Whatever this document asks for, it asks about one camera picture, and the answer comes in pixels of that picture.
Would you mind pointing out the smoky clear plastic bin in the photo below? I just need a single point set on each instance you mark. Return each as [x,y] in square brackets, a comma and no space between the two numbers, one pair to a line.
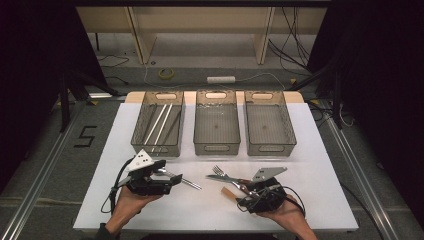
[138,133]
[269,125]
[216,125]

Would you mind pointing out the white power strip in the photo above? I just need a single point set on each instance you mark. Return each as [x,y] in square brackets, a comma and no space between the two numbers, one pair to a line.
[220,79]

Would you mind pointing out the dark curtain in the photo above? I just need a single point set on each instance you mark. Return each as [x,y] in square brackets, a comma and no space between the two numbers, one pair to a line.
[383,83]
[30,66]

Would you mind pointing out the person's left hand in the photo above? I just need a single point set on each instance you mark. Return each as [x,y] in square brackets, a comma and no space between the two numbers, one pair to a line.
[130,206]

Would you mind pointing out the beige wooden desk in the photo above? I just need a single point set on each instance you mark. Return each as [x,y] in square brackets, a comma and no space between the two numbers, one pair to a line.
[200,20]

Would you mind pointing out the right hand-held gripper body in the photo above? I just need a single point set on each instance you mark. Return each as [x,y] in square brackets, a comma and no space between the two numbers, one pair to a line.
[266,173]

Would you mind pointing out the metal spoon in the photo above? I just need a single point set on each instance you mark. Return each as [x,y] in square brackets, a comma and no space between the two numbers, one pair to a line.
[191,184]

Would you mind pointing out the white table cover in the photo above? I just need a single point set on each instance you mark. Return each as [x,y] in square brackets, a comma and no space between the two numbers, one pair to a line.
[200,213]

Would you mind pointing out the person's right hand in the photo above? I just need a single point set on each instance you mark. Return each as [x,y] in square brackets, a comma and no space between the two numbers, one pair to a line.
[291,215]

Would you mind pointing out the metal floor rail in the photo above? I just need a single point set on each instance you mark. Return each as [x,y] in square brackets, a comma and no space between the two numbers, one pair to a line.
[360,166]
[40,176]

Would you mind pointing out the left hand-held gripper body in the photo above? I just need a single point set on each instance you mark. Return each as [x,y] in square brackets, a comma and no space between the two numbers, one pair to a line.
[141,161]

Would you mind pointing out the black metal stand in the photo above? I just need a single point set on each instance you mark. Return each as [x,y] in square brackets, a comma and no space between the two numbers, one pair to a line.
[336,100]
[64,100]

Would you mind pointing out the yellow tape roll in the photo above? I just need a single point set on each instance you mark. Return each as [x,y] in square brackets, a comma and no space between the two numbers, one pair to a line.
[160,74]

